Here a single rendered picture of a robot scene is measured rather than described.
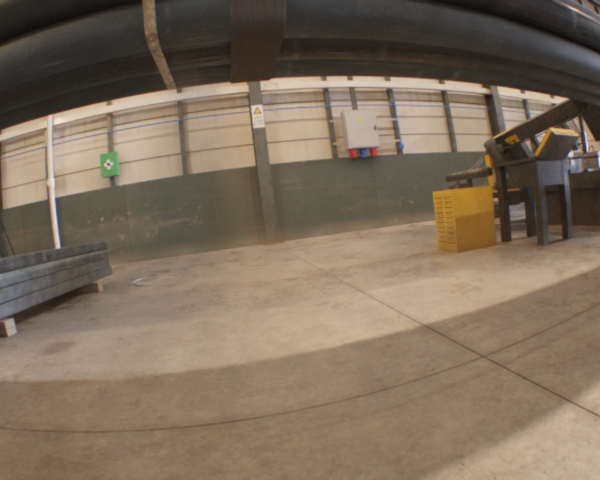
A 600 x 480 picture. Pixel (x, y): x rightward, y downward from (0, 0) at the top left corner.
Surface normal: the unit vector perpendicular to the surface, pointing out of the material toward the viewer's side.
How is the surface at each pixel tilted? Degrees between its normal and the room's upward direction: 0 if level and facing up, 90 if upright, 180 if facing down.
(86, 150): 90
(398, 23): 131
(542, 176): 90
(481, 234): 90
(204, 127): 90
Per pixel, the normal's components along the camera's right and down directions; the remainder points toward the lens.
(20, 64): 0.22, 0.69
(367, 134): 0.19, 0.05
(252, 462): -0.12, -0.99
